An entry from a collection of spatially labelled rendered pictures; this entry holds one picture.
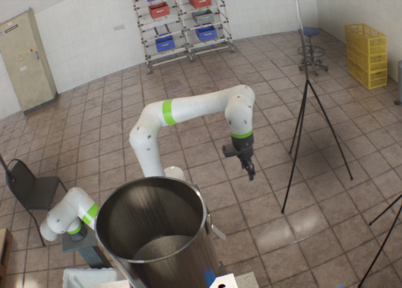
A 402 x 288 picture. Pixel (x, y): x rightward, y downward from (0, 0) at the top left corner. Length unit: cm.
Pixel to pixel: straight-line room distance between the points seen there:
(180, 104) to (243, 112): 33
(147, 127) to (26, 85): 508
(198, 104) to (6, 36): 512
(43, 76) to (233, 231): 446
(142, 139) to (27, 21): 483
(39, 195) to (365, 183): 309
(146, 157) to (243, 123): 45
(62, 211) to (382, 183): 287
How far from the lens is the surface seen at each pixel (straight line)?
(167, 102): 169
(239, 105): 145
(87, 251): 228
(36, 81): 644
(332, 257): 289
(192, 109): 163
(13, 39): 630
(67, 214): 164
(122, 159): 422
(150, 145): 161
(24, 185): 343
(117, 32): 636
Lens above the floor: 240
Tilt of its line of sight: 36 degrees down
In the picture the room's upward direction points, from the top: 13 degrees counter-clockwise
